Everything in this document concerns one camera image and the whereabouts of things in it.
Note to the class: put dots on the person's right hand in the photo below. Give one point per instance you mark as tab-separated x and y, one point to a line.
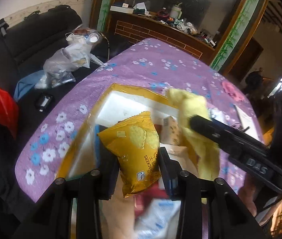
248	195

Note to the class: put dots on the pale pink soft pouch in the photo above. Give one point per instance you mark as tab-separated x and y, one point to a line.
121	216

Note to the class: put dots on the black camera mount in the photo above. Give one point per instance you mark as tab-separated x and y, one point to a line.
1	27

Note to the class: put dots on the pile of counter clutter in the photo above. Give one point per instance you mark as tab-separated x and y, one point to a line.
188	26

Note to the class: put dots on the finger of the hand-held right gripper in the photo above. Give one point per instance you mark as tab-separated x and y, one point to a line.
205	127

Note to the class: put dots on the clear plastic bag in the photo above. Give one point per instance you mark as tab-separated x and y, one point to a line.
61	64

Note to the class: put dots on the pink cloth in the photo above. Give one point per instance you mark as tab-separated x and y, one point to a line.
232	90

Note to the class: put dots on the red snack packet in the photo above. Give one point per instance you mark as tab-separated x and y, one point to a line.
153	194

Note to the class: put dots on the yellow cracker packet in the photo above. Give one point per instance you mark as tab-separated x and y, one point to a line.
136	149

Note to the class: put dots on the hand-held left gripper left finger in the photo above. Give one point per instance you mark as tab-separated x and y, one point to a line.
106	179

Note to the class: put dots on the blue cloth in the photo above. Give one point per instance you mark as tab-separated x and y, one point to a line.
25	83

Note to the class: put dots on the white blue printed packet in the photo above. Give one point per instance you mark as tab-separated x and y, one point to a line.
158	216

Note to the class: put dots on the bamboo print wooden frame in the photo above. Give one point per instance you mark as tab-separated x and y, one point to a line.
235	29

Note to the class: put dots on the small black box device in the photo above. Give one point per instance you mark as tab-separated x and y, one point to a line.
44	102

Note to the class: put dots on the yellow fluffy cloth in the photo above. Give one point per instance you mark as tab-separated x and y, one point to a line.
193	104

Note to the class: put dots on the white bottle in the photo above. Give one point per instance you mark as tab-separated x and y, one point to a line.
176	10

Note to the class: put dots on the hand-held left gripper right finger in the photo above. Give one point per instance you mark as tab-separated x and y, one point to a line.
171	188

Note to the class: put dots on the white flat box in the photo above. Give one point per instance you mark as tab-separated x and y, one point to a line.
122	9

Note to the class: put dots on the white paper sheet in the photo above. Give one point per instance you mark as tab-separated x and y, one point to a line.
245	119

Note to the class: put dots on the white foam box yellow tape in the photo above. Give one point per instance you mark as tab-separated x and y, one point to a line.
131	104

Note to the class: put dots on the blue soft pad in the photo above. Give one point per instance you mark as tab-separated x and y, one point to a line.
97	142

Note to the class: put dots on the black sofa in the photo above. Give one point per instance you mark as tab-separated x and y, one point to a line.
31	42

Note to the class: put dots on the red bag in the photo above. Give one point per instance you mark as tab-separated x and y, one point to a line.
1	107

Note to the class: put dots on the white plastic bag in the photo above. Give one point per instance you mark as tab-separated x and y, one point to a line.
81	36

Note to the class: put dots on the small beige snack box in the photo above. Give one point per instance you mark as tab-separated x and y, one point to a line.
172	132

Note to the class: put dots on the white tissue box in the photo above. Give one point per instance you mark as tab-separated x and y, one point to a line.
140	7

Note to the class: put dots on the purple floral bed sheet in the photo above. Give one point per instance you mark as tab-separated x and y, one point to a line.
156	59

